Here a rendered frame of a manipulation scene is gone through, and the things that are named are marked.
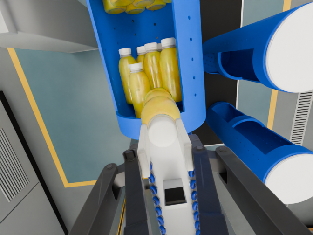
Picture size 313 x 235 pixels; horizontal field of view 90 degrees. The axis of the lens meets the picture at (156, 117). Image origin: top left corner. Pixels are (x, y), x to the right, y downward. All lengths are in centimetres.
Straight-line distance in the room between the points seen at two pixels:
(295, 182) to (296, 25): 65
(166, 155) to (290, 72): 58
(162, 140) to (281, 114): 201
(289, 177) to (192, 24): 78
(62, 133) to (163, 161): 144
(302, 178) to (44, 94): 206
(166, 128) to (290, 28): 58
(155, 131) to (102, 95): 152
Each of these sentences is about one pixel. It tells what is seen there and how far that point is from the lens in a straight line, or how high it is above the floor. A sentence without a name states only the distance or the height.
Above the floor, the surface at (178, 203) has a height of 108.
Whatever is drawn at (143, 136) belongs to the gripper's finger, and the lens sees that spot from 17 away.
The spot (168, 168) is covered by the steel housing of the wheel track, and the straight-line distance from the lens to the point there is 84.
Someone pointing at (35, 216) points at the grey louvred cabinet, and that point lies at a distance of 244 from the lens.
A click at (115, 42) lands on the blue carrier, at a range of 59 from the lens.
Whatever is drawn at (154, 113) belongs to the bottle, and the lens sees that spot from 22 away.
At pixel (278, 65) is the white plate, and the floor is 104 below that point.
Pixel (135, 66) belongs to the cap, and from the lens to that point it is 48.
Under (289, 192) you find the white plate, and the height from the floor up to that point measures 104.
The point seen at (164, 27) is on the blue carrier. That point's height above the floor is 97.
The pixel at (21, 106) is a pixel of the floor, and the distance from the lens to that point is 215.
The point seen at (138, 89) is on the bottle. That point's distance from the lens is 47.
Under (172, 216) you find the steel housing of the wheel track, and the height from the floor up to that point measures 93.
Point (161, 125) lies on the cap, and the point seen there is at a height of 140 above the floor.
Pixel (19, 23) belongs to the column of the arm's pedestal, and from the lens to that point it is 84.
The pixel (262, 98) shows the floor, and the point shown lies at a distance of 199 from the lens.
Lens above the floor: 159
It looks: 70 degrees down
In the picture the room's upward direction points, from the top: 177 degrees clockwise
